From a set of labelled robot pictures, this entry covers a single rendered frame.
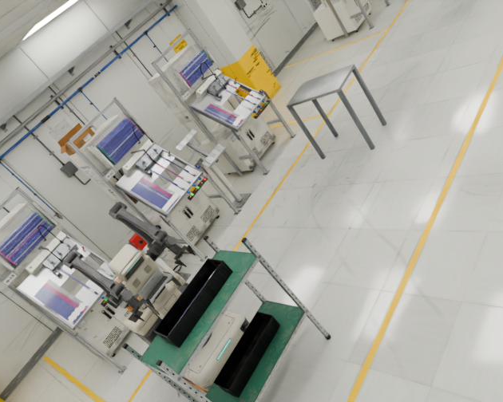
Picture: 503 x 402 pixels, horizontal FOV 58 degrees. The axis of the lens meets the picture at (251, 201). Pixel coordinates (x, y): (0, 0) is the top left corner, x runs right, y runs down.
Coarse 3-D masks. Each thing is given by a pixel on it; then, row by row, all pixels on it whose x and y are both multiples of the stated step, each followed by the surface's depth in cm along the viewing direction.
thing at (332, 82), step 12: (336, 72) 479; (348, 72) 460; (312, 84) 495; (324, 84) 475; (336, 84) 456; (360, 84) 478; (300, 96) 490; (312, 96) 470; (324, 96) 459; (288, 108) 496; (348, 108) 456; (300, 120) 503; (324, 120) 540; (384, 120) 500; (336, 132) 549; (312, 144) 520; (372, 144) 478; (324, 156) 528
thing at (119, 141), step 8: (128, 120) 513; (120, 128) 506; (128, 128) 512; (136, 128) 519; (112, 136) 500; (120, 136) 506; (128, 136) 512; (104, 144) 494; (112, 144) 500; (120, 144) 506; (128, 144) 512; (104, 152) 495; (112, 152) 499; (120, 152) 505; (112, 160) 500
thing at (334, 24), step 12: (324, 0) 822; (336, 0) 772; (348, 0) 764; (360, 0) 786; (384, 0) 787; (312, 12) 800; (324, 12) 786; (336, 12) 774; (348, 12) 763; (360, 12) 747; (324, 24) 804; (336, 24) 791; (348, 24) 778; (360, 24) 785; (336, 36) 809; (348, 36) 794
